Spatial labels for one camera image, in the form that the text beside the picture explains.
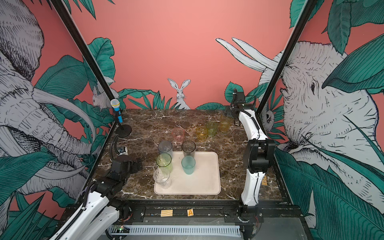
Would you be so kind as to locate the orange letter A tag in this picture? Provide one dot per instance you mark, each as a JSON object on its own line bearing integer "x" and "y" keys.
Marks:
{"x": 190, "y": 212}

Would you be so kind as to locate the black front rail base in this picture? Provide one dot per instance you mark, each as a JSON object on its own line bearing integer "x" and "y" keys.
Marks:
{"x": 231, "y": 211}

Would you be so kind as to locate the wooden block on rail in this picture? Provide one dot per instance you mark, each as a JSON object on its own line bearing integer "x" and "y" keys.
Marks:
{"x": 167, "y": 213}

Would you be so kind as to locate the white ventilated strip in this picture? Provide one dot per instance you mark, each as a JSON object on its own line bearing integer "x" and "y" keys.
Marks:
{"x": 167, "y": 230}

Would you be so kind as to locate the clear faceted glass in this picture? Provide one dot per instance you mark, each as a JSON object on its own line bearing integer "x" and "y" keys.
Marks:
{"x": 162, "y": 178}

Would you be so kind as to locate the dark grey tall glass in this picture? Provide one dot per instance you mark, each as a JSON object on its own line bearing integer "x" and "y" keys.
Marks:
{"x": 189, "y": 148}

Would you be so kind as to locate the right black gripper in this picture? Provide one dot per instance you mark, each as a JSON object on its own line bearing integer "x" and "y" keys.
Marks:
{"x": 230, "y": 109}

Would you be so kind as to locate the tall yellow glass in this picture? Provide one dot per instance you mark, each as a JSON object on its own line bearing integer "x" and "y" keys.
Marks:
{"x": 225, "y": 123}

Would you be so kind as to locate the blue tall plastic glass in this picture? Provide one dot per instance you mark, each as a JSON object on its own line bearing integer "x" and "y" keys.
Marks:
{"x": 165, "y": 147}

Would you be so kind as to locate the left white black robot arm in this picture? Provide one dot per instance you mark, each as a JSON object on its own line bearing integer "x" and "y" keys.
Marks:
{"x": 100, "y": 207}

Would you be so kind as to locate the short yellow glass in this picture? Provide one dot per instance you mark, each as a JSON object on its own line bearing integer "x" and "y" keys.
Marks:
{"x": 202, "y": 133}

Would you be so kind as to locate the black frame post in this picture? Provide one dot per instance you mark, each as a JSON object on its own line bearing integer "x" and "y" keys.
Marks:
{"x": 297, "y": 31}
{"x": 83, "y": 47}

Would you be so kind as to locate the pink short glass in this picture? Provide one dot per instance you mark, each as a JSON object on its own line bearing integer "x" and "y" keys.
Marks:
{"x": 178, "y": 135}

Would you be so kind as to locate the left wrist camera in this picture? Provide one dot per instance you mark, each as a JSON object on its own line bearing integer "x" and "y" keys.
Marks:
{"x": 122, "y": 150}

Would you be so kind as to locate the left black frame post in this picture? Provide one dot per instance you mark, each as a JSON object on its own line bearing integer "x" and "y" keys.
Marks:
{"x": 83, "y": 47}

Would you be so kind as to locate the beige plastic tray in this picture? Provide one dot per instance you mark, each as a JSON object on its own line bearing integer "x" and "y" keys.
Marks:
{"x": 205, "y": 180}

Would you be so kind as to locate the light green tall glass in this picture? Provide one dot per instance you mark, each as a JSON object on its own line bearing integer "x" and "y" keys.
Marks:
{"x": 164, "y": 163}

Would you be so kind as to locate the right black frame post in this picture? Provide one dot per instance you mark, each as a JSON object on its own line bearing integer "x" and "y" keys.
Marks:
{"x": 297, "y": 31}

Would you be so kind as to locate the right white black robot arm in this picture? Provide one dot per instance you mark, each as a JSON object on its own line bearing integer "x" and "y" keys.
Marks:
{"x": 259, "y": 152}

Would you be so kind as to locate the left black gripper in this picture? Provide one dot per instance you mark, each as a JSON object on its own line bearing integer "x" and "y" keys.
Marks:
{"x": 134, "y": 168}

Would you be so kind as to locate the microphone on black stand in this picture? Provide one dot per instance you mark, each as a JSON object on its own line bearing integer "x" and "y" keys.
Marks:
{"x": 122, "y": 130}

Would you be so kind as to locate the small wooden block on table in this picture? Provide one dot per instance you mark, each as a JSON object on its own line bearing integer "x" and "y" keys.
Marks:
{"x": 264, "y": 181}

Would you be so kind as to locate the frosted teal textured glass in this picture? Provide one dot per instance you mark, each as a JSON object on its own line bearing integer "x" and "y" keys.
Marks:
{"x": 188, "y": 164}

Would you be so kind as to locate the short green glass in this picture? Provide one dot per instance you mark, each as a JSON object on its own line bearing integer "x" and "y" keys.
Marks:
{"x": 212, "y": 128}

